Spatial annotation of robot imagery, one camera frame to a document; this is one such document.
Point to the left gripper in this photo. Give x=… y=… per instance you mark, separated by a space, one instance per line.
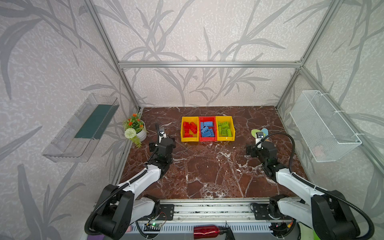
x=160 y=138

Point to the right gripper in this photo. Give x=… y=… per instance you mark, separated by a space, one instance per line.
x=256 y=147

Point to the green lego long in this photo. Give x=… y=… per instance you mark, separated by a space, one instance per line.
x=225 y=132

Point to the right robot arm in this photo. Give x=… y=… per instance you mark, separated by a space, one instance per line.
x=327 y=214

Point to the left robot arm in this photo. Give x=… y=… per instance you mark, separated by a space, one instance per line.
x=118 y=207

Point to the white flower pot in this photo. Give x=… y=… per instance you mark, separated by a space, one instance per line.
x=142 y=134

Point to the light blue scoop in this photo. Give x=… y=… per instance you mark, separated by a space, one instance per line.
x=265 y=131

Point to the red lego centre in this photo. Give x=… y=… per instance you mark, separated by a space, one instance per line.
x=190 y=129

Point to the artificial orange flower plant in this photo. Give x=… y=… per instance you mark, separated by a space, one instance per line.
x=132 y=126

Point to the left yellow bin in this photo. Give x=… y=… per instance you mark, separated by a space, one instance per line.
x=190 y=119

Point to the yellow bin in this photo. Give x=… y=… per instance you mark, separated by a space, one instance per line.
x=224 y=119
x=190 y=119

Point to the red middle bin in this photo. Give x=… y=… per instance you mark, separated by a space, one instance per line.
x=207 y=119

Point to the right yellow bin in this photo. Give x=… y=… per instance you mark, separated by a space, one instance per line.
x=224 y=119

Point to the blue lego tilted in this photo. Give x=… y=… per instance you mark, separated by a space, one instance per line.
x=207 y=132

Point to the blue lego near bins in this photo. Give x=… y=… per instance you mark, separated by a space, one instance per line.
x=207 y=124

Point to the red bottle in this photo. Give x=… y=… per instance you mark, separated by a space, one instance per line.
x=207 y=232

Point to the green trowel wooden handle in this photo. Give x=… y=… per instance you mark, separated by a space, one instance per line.
x=257 y=133

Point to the white wire basket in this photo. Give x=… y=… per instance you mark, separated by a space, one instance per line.
x=328 y=136

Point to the clear wall shelf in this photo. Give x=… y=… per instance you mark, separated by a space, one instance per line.
x=78 y=139

